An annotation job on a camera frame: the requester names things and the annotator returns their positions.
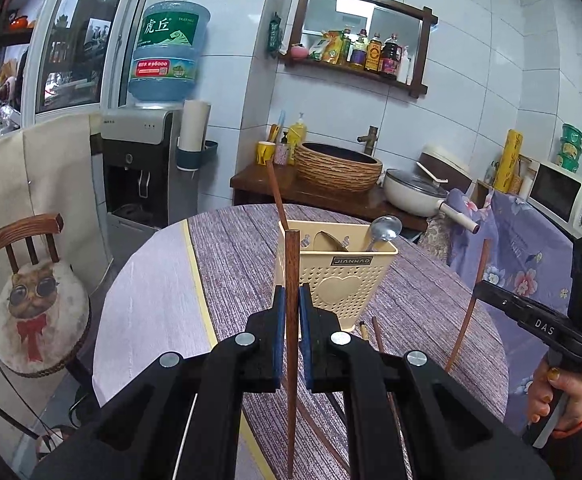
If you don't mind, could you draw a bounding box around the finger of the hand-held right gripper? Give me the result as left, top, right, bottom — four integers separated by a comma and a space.
472, 280, 524, 323

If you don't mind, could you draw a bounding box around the dark wooden wall shelf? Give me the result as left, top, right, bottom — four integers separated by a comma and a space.
277, 0, 439, 100

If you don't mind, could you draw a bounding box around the pink patterned pump bottle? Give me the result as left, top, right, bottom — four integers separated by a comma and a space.
273, 130, 292, 166

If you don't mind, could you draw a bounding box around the brown wooden chopstick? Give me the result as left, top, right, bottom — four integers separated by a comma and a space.
266, 160, 288, 234
283, 229, 302, 465
371, 316, 387, 356
445, 239, 493, 374

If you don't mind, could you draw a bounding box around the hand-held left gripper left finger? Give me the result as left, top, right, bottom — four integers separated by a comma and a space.
33, 282, 288, 480

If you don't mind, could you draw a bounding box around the sliding glass window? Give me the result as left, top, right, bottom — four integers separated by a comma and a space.
0, 0, 163, 147

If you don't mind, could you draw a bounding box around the stack of green cans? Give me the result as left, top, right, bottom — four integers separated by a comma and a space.
557, 122, 582, 174

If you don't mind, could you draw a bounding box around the white squeeze bottle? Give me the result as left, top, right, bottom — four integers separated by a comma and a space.
400, 46, 415, 85

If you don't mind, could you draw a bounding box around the woven pattern wash basin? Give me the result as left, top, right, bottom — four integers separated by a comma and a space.
293, 141, 385, 195

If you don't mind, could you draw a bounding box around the wooden chair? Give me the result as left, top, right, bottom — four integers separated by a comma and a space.
0, 213, 92, 386

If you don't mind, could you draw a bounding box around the large metal spoon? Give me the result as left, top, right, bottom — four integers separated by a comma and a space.
367, 216, 403, 254

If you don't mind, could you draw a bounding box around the white microwave oven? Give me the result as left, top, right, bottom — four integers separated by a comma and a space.
527, 160, 582, 242

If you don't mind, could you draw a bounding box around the yellow soap pump bottle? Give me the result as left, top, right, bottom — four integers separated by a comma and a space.
288, 112, 308, 154

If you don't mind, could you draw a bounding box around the cat print seat cushion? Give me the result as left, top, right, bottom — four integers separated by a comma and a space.
0, 260, 90, 377

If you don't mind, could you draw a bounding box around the cream pan with lid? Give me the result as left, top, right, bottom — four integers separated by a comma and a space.
382, 168, 481, 235

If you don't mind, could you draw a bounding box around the dark soy sauce bottle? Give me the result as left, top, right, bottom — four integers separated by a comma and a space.
381, 33, 403, 80

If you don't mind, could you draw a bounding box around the person's right forearm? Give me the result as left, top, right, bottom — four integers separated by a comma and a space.
521, 400, 582, 480

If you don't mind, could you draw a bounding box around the brown patterned cloth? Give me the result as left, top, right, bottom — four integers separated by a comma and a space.
417, 210, 455, 264

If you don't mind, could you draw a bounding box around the beige cardboard panel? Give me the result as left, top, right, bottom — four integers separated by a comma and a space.
0, 112, 115, 461

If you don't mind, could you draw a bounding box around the beige plastic utensil holder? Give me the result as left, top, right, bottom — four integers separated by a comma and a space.
276, 220, 399, 329

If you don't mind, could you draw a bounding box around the wooden handled spoon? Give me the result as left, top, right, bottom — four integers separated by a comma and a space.
315, 230, 348, 252

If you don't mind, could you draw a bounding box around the yellow wrap roll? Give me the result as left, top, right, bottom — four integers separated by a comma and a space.
494, 129, 525, 196

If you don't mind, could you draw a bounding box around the blue wall holder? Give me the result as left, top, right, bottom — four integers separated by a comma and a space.
176, 139, 220, 172

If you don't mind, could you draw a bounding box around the yellow oil bottle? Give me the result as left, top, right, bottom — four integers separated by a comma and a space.
347, 30, 369, 70

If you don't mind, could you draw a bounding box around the person's right hand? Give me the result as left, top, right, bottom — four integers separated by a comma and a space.
526, 364, 582, 437

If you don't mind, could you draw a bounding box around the yellow seasoning packet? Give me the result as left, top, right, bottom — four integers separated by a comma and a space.
310, 30, 346, 65

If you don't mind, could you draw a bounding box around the bronze faucet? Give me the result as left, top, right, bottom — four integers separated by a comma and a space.
357, 126, 380, 157

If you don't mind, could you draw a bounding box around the purple floral cloth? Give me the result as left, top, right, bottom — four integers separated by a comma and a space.
445, 187, 582, 433

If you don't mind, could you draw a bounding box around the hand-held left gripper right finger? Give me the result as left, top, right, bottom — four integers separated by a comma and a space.
297, 283, 555, 480

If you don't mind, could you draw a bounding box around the blue water jug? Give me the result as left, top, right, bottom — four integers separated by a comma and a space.
127, 1, 212, 107

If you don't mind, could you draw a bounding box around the water dispenser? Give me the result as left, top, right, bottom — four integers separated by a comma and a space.
100, 106, 187, 261

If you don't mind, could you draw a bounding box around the green hanging packet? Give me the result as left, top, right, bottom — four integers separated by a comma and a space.
268, 11, 285, 54

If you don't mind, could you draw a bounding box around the brown and cream rice cooker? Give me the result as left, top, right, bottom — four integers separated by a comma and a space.
416, 144, 473, 194

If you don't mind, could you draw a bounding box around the yellow label sauce bottle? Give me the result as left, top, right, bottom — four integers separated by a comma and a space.
365, 34, 385, 74

